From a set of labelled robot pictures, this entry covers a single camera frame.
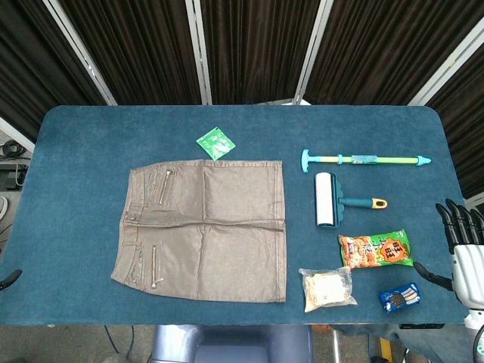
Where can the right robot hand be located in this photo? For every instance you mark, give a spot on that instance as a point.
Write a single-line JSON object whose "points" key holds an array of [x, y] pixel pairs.
{"points": [[467, 264]]}

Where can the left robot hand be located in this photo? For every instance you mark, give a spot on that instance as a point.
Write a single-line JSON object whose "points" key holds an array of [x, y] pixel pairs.
{"points": [[10, 278]]}

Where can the blue white lint roller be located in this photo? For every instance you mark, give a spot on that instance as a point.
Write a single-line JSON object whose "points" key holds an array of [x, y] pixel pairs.
{"points": [[324, 198]]}

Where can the blue cookie packet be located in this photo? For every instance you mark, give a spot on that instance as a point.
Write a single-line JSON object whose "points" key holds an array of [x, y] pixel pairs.
{"points": [[400, 298]]}

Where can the orange green snack bag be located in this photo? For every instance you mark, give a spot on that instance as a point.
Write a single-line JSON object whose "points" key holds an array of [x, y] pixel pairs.
{"points": [[374, 250]]}

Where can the black box on floor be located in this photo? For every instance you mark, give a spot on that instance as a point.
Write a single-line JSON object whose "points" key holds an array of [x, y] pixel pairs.
{"points": [[9, 177]]}

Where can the blue table cloth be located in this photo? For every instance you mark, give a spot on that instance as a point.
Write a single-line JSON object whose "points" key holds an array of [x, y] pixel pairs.
{"points": [[83, 189]]}

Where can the dark folding screen panel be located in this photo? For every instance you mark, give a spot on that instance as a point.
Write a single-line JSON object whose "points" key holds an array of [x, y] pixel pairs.
{"points": [[140, 49], [34, 68], [469, 125], [253, 49], [378, 49]]}

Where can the clear bag of food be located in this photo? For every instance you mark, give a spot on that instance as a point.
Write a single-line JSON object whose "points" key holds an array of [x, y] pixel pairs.
{"points": [[327, 289]]}

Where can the teal green pump toy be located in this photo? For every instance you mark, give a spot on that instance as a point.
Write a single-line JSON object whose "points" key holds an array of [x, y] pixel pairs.
{"points": [[363, 159]]}

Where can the brown zippered skirt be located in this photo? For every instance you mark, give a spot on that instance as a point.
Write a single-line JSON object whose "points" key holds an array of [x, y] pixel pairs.
{"points": [[227, 234]]}

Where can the grey robot torso base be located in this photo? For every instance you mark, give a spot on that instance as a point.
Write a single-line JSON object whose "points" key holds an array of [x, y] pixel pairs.
{"points": [[230, 344]]}

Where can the green sachet packet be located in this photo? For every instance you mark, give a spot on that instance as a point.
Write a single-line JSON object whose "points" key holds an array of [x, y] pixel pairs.
{"points": [[216, 143]]}

